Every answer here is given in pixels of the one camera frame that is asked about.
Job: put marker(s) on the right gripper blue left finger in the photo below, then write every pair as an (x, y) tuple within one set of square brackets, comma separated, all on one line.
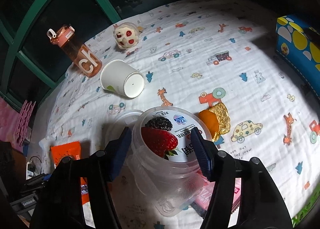
[(120, 148)]

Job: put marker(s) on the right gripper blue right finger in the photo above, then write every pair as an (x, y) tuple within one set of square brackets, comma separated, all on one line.
[(203, 154)]

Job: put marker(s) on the white plastic lid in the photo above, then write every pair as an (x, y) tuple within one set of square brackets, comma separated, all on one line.
[(125, 119)]

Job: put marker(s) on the clear round plastic container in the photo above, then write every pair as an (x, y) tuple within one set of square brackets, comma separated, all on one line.
[(163, 161)]

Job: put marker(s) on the orange snack wrapper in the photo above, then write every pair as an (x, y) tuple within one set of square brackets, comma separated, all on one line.
[(72, 150)]

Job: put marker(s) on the white paper cup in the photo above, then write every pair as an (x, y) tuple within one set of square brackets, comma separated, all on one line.
[(119, 77)]

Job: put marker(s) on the pink decorative object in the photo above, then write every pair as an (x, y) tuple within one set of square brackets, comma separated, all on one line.
[(14, 125)]

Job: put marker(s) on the pink transparent water bottle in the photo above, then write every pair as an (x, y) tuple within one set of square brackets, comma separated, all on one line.
[(79, 53)]

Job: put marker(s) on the cartoon print white blanket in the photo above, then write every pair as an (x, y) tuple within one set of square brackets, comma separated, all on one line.
[(194, 54)]

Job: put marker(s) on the green plastic mesh basket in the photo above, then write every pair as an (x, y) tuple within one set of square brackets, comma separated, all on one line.
[(310, 218)]

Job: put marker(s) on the white red plush toy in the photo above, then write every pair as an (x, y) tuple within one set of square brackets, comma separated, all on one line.
[(126, 35)]

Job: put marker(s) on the blue yellow tissue box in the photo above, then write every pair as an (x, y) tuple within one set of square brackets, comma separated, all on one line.
[(298, 43)]

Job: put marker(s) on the white power strip with cables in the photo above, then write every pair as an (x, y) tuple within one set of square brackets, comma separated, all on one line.
[(33, 167)]

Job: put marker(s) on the green window frame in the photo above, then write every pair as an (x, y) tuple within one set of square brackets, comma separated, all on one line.
[(31, 67)]

